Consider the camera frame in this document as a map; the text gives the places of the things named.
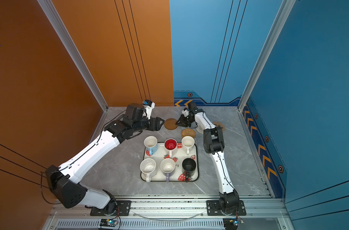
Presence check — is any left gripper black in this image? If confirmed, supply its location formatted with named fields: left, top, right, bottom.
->
left=132, top=116, right=165, bottom=135

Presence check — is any woven rattan round coaster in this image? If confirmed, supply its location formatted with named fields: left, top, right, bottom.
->
left=181, top=128, right=196, bottom=139

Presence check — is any brown round wooden coaster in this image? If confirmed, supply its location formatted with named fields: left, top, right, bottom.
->
left=164, top=118, right=178, bottom=130

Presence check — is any cork paw print coaster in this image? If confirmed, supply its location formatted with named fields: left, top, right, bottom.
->
left=213, top=122, right=226, bottom=131

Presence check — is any white multicolour woven rope coaster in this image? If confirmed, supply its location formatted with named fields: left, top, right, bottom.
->
left=196, top=126, right=204, bottom=134

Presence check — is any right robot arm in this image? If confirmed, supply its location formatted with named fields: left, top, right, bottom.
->
left=176, top=102, right=240, bottom=215

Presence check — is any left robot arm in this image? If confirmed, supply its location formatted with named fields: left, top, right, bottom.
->
left=45, top=100, right=164, bottom=215

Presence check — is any plain white mug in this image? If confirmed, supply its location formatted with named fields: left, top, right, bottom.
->
left=182, top=136, right=195, bottom=155

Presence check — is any white mug red inside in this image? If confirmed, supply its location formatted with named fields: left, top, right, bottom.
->
left=164, top=139, right=178, bottom=158

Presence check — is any strawberry print serving tray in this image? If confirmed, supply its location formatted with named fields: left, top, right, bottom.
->
left=140, top=142, right=199, bottom=182

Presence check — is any white mug front left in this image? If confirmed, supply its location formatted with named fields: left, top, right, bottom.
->
left=140, top=159, right=157, bottom=183

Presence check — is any black mug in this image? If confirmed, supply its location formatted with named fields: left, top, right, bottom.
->
left=182, top=158, right=196, bottom=182

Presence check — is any left green circuit board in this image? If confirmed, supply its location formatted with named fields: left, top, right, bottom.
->
left=99, top=218, right=119, bottom=229

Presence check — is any green circuit board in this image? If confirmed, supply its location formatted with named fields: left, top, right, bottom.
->
left=99, top=218, right=119, bottom=229
left=223, top=218, right=244, bottom=230

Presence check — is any right green circuit board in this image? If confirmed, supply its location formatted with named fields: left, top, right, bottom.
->
left=223, top=218, right=244, bottom=230

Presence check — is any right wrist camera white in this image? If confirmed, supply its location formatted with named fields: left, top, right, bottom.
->
left=182, top=108, right=189, bottom=117

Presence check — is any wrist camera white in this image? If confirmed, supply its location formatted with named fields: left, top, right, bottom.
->
left=142, top=99, right=155, bottom=119
left=182, top=108, right=189, bottom=117

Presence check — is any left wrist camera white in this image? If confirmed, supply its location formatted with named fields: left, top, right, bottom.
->
left=142, top=99, right=155, bottom=119

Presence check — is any white mug blue handle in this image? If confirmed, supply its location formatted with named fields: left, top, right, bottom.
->
left=144, top=136, right=158, bottom=156

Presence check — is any white mug purple handle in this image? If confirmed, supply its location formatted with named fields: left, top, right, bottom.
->
left=160, top=158, right=176, bottom=182

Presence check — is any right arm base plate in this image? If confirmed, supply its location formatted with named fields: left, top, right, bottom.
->
left=206, top=200, right=247, bottom=216

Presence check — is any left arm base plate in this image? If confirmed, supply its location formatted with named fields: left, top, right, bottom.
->
left=90, top=200, right=132, bottom=217

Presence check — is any aluminium front rail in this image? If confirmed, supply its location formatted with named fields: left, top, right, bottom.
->
left=44, top=195, right=293, bottom=230

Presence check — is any aluminium corner post right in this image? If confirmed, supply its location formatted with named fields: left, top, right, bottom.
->
left=237, top=0, right=296, bottom=112

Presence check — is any aluminium corner post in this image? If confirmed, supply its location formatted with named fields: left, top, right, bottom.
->
left=37, top=0, right=109, bottom=112
left=237, top=0, right=296, bottom=112

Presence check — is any aluminium corner post left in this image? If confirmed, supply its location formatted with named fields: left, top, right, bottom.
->
left=37, top=0, right=109, bottom=112

